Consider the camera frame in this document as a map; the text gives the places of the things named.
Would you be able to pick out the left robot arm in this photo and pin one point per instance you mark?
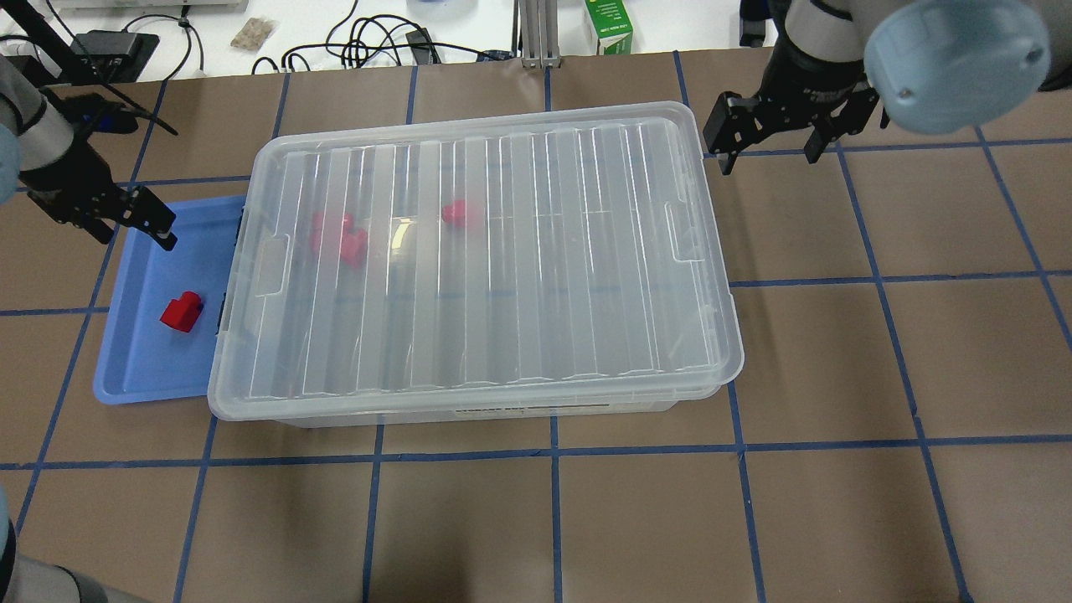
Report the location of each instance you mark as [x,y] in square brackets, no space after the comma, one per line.
[46,150]

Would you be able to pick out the clear plastic storage box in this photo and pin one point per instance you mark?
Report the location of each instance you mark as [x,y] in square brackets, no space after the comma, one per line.
[469,276]

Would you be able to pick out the aluminium frame post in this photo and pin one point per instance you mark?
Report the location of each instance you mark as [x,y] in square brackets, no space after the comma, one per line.
[536,40]

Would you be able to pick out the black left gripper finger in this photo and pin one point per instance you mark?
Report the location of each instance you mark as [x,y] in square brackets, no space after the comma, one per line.
[167,241]
[103,232]

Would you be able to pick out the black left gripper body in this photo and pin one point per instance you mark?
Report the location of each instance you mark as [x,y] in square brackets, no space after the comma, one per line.
[69,182]

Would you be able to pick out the blue plastic tray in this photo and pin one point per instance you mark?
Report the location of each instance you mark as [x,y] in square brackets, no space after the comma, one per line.
[161,330]

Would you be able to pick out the red block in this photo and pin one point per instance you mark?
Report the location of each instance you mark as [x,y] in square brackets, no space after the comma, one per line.
[319,228]
[182,313]
[354,247]
[463,214]

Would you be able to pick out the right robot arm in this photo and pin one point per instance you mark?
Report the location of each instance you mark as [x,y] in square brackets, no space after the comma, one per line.
[932,67]

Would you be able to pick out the green white carton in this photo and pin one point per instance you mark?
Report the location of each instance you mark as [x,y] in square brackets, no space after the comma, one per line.
[609,27]

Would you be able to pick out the clear plastic box lid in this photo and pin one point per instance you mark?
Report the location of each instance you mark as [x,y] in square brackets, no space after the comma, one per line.
[473,260]

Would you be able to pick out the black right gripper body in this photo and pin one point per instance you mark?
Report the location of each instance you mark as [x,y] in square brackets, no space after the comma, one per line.
[806,82]

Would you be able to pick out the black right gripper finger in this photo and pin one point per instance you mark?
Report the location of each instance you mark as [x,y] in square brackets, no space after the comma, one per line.
[818,142]
[727,160]

